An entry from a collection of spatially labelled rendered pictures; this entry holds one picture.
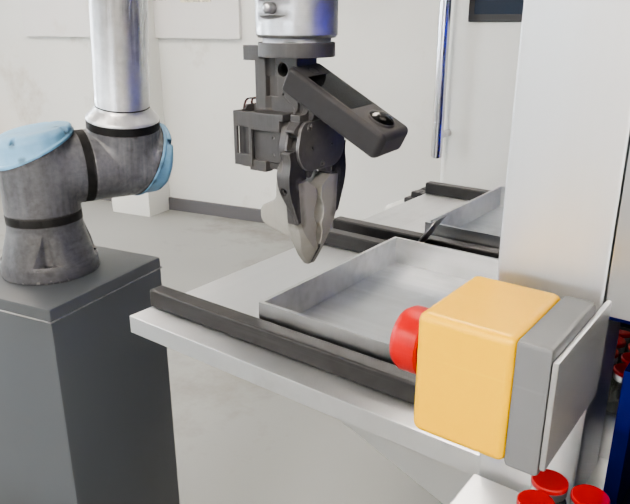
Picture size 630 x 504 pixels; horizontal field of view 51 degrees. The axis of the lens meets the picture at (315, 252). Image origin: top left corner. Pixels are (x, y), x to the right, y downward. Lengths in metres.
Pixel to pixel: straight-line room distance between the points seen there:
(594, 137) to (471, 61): 1.15
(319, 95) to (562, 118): 0.26
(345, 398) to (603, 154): 0.29
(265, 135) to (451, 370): 0.35
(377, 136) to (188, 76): 3.66
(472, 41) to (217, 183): 2.87
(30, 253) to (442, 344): 0.84
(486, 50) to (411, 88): 2.06
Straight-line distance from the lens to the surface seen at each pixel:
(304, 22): 0.60
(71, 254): 1.10
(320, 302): 0.73
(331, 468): 1.93
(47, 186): 1.08
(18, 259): 1.11
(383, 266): 0.83
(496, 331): 0.34
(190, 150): 4.27
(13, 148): 1.07
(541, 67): 0.40
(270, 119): 0.62
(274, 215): 0.66
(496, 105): 1.52
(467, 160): 1.56
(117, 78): 1.08
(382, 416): 0.54
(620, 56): 0.39
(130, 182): 1.12
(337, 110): 0.59
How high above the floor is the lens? 1.18
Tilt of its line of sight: 19 degrees down
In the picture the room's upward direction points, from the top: straight up
